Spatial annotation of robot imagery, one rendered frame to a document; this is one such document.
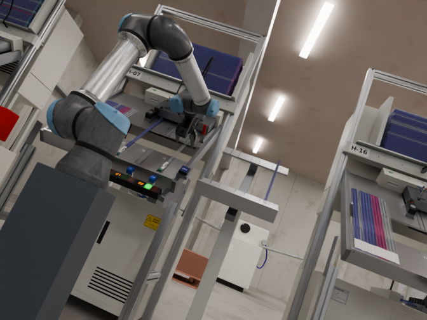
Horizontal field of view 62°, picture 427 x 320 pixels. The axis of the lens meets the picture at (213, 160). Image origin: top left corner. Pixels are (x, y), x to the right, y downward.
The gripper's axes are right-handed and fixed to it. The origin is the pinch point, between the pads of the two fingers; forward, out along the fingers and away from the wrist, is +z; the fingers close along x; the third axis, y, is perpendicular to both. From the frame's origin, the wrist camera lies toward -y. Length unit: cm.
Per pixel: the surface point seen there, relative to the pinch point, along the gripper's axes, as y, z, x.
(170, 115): 20.4, 0.1, 17.5
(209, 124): 23.2, -1.0, -5.1
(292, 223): 687, 733, -170
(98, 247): -48, 43, 21
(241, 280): 272, 510, -68
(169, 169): -24.5, -3.4, -3.1
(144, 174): -33.6, -3.8, 5.0
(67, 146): -34, -3, 45
